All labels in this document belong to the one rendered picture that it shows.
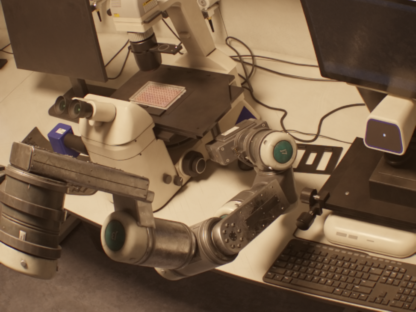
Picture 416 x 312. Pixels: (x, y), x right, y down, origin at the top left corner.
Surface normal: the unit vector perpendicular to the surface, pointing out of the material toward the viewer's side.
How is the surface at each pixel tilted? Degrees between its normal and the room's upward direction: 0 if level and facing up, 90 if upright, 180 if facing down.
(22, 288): 0
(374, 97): 116
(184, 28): 100
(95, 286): 0
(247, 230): 63
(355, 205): 0
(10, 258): 48
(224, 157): 70
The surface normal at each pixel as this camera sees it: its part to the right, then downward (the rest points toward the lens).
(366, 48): -0.56, 0.62
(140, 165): 0.51, 0.40
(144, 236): 0.73, -0.18
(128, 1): -0.62, 0.33
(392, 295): -0.29, -0.73
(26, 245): 0.24, 0.00
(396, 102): -0.15, -0.88
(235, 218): 0.72, -0.39
